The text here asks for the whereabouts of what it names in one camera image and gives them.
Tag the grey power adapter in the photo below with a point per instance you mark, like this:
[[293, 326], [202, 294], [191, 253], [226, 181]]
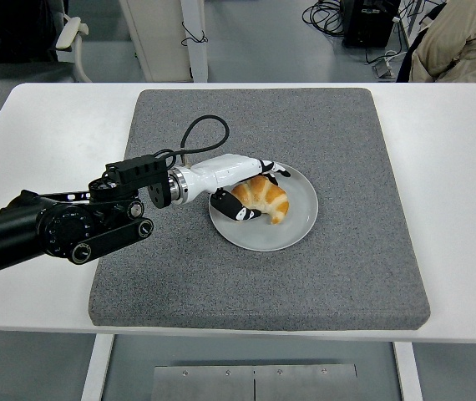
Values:
[[383, 69]]

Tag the white cabinet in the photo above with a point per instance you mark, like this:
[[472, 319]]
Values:
[[158, 50]]

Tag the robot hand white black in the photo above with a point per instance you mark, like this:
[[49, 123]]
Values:
[[221, 173]]

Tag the white upright post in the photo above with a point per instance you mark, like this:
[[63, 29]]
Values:
[[196, 54]]

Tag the grey speckled foam mat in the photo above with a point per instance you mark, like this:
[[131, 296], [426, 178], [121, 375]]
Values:
[[263, 292]]

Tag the person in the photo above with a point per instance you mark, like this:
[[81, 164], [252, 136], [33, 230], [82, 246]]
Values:
[[459, 46]]

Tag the grey metal plate with screws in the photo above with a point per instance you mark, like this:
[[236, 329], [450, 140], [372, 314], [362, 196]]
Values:
[[204, 384]]

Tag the white table leg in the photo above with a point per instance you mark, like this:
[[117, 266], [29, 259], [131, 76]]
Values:
[[96, 372], [408, 376]]

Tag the black computer case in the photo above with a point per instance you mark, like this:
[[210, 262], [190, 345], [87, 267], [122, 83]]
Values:
[[367, 25]]

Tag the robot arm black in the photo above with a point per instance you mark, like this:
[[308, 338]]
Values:
[[54, 225]]

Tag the black chair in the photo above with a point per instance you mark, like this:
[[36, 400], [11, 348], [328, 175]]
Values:
[[407, 60]]

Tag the pale grey round plate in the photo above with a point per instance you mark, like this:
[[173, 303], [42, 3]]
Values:
[[263, 238]]

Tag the golden croissant bread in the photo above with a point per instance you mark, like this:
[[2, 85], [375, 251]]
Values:
[[267, 196]]

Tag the office chair with white armrest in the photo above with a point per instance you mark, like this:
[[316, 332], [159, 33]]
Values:
[[69, 31]]

